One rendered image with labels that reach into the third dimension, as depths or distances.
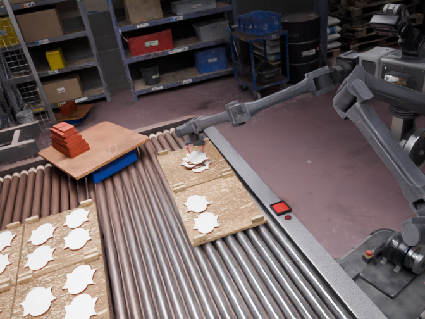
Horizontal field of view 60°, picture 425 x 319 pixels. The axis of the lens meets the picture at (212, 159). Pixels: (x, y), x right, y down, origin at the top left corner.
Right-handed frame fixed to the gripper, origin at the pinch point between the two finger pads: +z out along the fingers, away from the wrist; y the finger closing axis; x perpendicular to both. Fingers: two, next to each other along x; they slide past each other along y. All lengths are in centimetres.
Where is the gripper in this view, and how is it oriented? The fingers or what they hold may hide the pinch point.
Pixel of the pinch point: (197, 152)
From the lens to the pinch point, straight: 211.8
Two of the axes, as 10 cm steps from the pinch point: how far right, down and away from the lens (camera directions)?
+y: 9.9, -1.3, -0.4
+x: -0.4, -5.4, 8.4
